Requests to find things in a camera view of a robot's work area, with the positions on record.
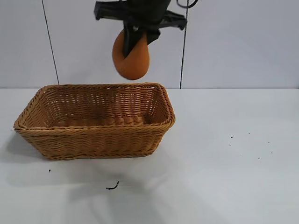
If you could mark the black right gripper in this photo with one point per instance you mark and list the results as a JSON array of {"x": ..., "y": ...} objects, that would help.
[{"x": 144, "y": 11}]

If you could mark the tan woven wicker basket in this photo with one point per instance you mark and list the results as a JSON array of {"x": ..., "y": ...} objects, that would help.
[{"x": 93, "y": 140}]

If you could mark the curved black scrap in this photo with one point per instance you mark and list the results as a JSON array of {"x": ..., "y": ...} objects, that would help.
[{"x": 112, "y": 187}]

